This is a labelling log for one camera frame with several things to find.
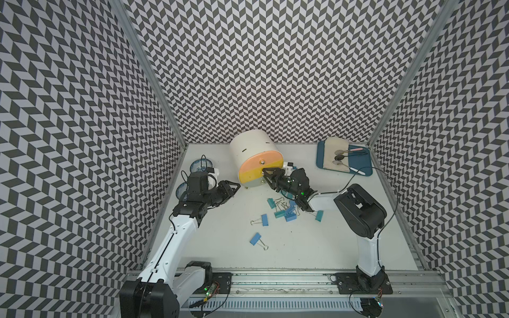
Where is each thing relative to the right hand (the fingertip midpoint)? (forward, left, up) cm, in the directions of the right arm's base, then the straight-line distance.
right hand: (261, 174), depth 88 cm
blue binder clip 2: (-16, -1, -14) cm, 21 cm away
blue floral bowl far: (+13, +33, -10) cm, 37 cm away
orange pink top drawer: (+3, 0, +7) cm, 8 cm away
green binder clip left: (-7, -5, -14) cm, 16 cm away
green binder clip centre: (-13, -8, -12) cm, 20 cm away
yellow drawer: (+1, +2, 0) cm, 2 cm away
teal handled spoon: (+19, -43, -12) cm, 49 cm away
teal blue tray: (+17, -54, -12) cm, 58 cm away
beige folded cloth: (+29, -41, -12) cm, 52 cm away
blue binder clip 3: (-17, -13, -9) cm, 23 cm away
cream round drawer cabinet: (+4, +3, +11) cm, 12 cm away
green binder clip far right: (-13, -27, -14) cm, 33 cm away
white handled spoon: (+17, -44, -14) cm, 49 cm away
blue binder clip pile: (-12, -13, -10) cm, 21 cm away
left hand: (-10, +9, +5) cm, 14 cm away
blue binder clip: (-24, +2, -15) cm, 28 cm away
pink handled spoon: (+24, -46, -12) cm, 53 cm away
